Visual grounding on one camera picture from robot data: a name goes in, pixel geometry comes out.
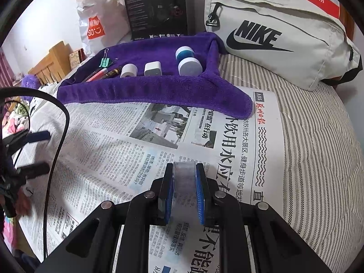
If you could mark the person's left hand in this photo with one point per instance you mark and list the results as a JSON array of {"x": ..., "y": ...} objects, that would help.
[{"x": 24, "y": 204}]

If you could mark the white charger plug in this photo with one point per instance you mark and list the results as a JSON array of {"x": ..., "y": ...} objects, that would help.
[{"x": 153, "y": 68}]

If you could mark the white plastic shopping bag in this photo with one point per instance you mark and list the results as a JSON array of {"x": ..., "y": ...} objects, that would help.
[{"x": 113, "y": 20}]

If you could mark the pink patterned curtain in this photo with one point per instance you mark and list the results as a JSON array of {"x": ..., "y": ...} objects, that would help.
[{"x": 5, "y": 68}]

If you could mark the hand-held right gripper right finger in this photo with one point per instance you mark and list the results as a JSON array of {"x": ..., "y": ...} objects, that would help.
[{"x": 201, "y": 202}]

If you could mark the green binder clip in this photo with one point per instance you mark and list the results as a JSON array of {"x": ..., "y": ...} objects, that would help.
[{"x": 104, "y": 62}]

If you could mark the brown wooden frame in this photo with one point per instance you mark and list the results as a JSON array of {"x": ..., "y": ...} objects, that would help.
[{"x": 349, "y": 22}]

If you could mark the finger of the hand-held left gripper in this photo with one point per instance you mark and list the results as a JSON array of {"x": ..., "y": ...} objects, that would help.
[
  {"x": 34, "y": 170},
  {"x": 39, "y": 136}
]

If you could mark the blue and white bottle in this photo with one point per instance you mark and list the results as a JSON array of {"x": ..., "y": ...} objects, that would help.
[{"x": 189, "y": 65}]

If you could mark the white tape roll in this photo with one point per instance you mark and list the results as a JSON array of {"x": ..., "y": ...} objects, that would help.
[{"x": 129, "y": 69}]

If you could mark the purple towel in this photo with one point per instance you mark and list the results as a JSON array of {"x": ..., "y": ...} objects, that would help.
[{"x": 159, "y": 91}]

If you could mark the floral printed bedding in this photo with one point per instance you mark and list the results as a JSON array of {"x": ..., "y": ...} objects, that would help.
[{"x": 17, "y": 119}]

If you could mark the black headset box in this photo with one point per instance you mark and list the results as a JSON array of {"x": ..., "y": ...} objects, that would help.
[{"x": 148, "y": 11}]

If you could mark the wooden headboard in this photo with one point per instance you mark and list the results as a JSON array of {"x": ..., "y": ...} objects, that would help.
[{"x": 51, "y": 62}]

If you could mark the grey waist bag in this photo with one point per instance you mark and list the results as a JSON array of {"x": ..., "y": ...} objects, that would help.
[{"x": 298, "y": 20}]

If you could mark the pink marker pen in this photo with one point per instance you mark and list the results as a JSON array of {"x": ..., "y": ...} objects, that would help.
[{"x": 101, "y": 73}]

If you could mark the purple plush toy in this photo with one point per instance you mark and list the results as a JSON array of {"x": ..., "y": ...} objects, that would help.
[{"x": 30, "y": 82}]

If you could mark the patterned cardboard box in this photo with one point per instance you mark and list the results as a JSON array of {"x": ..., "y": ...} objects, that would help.
[{"x": 76, "y": 59}]

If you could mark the newspaper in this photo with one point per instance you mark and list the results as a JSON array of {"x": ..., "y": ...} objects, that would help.
[{"x": 113, "y": 153}]

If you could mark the black lighter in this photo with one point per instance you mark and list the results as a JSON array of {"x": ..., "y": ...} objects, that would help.
[{"x": 90, "y": 76}]

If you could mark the dark tube with gold bands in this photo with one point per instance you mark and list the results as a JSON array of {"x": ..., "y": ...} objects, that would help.
[{"x": 113, "y": 72}]

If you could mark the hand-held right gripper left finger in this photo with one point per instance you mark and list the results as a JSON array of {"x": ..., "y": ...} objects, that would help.
[{"x": 165, "y": 202}]

